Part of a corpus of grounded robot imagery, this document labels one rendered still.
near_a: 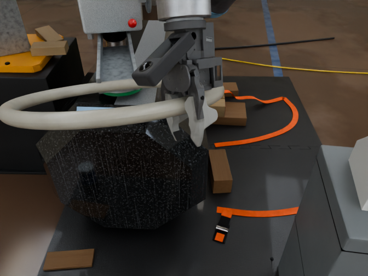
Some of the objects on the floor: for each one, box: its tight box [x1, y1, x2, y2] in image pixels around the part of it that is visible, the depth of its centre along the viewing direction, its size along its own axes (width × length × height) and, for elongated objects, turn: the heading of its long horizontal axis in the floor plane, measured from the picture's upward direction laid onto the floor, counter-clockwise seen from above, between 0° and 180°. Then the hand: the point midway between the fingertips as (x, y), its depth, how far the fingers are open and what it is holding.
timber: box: [208, 149, 233, 193], centre depth 215 cm, size 30×12×12 cm, turn 4°
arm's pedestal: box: [271, 145, 368, 276], centre depth 126 cm, size 50×50×85 cm
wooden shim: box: [43, 249, 95, 271], centre depth 170 cm, size 25×10×2 cm, turn 95°
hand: (184, 137), depth 58 cm, fingers closed on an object, 5 cm apart
